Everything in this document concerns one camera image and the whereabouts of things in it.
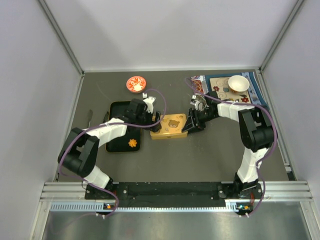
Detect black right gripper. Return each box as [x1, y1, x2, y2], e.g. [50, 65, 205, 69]
[183, 108, 218, 135]

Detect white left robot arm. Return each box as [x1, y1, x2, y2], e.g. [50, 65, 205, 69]
[57, 96, 161, 199]

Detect silver tin lid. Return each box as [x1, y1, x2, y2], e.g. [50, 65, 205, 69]
[159, 113, 187, 133]

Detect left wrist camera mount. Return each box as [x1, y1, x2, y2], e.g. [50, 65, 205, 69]
[142, 92, 156, 114]

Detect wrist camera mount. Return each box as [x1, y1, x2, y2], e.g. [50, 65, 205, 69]
[142, 92, 156, 114]
[190, 93, 207, 112]

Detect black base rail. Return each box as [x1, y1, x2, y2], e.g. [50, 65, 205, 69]
[84, 181, 266, 208]

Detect silver metal tongs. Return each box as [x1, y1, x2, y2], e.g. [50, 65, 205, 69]
[87, 109, 109, 128]

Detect red patterned small bowl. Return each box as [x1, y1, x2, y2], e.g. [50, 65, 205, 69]
[126, 76, 147, 94]

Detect black rectangular tray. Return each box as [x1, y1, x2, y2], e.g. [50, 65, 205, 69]
[105, 101, 142, 153]

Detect white bowl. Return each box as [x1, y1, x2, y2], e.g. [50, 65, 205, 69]
[228, 75, 250, 93]

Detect yellow cookie tin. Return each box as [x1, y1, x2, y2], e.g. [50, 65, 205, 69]
[150, 131, 188, 140]

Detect patterned cloth mat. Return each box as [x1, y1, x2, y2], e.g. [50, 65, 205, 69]
[191, 71, 267, 106]

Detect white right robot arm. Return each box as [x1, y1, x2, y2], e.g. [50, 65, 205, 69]
[181, 91, 276, 198]

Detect wooden puzzle board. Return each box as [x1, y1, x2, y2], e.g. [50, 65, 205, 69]
[209, 77, 251, 104]

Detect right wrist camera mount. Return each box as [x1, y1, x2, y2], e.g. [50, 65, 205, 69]
[190, 93, 207, 112]

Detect orange flower cookie bottom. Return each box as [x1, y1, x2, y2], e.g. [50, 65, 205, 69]
[128, 139, 138, 148]

